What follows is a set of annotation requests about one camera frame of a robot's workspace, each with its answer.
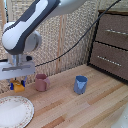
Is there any pink mug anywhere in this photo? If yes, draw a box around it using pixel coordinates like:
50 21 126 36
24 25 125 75
34 73 52 93

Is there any white floral plate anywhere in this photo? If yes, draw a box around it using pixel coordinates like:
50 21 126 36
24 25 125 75
0 95 35 128

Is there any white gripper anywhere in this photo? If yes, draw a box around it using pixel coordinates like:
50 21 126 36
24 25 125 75
0 54 37 91

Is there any blue mug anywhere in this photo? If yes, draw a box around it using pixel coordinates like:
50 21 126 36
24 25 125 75
73 75 89 96

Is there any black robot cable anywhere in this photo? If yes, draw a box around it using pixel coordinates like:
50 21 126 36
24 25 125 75
34 0 122 68

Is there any woven bamboo screen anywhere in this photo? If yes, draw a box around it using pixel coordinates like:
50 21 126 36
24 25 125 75
0 0 128 93

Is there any dark wooden drawer cabinet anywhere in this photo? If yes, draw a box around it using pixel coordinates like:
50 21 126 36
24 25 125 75
87 9 128 82

